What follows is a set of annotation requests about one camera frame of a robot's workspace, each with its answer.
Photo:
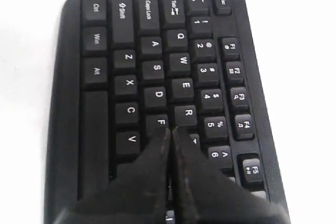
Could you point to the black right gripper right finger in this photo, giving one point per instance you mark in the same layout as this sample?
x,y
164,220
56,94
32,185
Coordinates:
x,y
202,194

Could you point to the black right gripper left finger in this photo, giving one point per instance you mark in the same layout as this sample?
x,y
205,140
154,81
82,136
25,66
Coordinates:
x,y
137,195

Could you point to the black acer keyboard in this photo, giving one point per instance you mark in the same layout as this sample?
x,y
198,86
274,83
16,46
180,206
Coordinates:
x,y
127,69

